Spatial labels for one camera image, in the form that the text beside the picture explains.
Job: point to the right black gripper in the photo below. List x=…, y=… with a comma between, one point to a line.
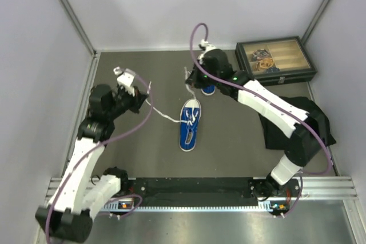
x=193, y=79

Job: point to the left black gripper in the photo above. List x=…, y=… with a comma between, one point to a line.
x=137, y=100

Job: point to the blue sneaker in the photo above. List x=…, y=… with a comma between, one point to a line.
x=188, y=121
x=208, y=91

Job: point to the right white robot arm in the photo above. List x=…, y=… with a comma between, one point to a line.
x=304, y=130

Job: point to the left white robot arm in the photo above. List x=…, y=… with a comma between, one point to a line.
x=71, y=211

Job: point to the black glass-lid jewelry box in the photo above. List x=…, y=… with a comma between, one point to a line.
x=276, y=61

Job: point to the black cloth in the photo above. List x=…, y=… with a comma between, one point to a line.
x=275, y=139

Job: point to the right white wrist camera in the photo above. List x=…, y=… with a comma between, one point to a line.
x=205, y=47

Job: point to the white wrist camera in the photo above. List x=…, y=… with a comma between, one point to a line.
x=125, y=79
x=205, y=47

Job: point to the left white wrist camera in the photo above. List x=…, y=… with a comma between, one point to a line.
x=125, y=79

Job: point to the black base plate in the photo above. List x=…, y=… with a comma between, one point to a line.
x=226, y=191

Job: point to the grey slotted cable duct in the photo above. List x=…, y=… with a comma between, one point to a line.
x=266, y=206

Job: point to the aluminium frame rail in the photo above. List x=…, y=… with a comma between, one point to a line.
x=315, y=188

